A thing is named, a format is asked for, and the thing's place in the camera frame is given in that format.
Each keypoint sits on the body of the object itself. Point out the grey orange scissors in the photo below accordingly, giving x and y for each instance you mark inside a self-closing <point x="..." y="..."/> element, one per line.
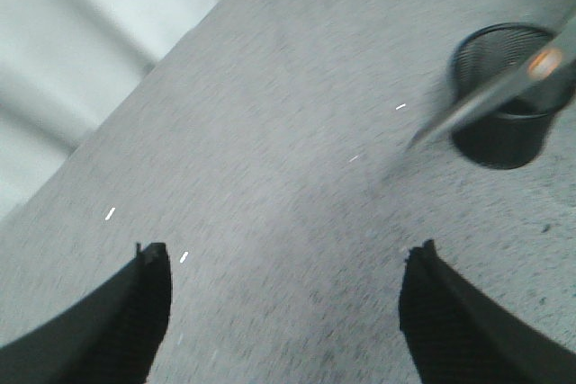
<point x="547" y="62"/>

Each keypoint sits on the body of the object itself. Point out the black mesh pen bucket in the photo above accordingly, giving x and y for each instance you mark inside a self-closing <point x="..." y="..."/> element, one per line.
<point x="515" y="133"/>

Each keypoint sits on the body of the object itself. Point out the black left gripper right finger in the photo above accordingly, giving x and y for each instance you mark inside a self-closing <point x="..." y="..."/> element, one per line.
<point x="457" y="334"/>

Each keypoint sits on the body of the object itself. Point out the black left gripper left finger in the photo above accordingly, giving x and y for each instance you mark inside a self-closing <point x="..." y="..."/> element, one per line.
<point x="110" y="336"/>

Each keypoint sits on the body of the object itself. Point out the light grey curtain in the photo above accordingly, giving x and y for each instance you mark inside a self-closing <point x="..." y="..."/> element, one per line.
<point x="65" y="66"/>

